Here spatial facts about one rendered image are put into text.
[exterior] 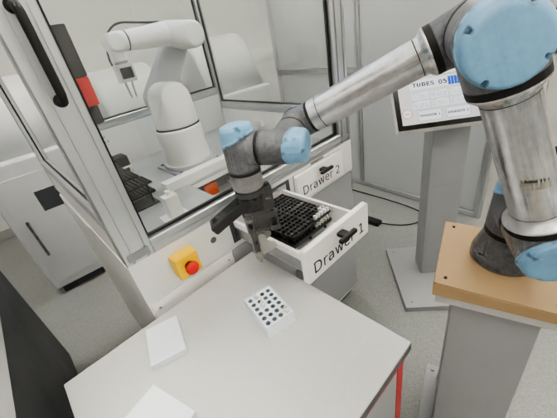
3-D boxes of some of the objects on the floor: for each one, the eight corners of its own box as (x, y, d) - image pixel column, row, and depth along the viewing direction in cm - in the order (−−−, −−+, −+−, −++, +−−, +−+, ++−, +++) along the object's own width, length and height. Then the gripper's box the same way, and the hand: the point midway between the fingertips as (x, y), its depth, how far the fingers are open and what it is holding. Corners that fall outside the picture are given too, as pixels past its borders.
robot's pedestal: (507, 392, 126) (563, 245, 88) (510, 475, 105) (584, 328, 67) (426, 364, 141) (443, 228, 103) (414, 431, 120) (430, 292, 82)
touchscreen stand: (496, 307, 160) (551, 107, 108) (405, 311, 167) (417, 125, 115) (457, 246, 202) (482, 82, 151) (385, 252, 209) (387, 97, 158)
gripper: (274, 191, 70) (288, 263, 81) (263, 173, 79) (277, 240, 90) (238, 201, 69) (257, 273, 80) (231, 182, 78) (249, 249, 89)
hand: (257, 255), depth 84 cm, fingers open, 3 cm apart
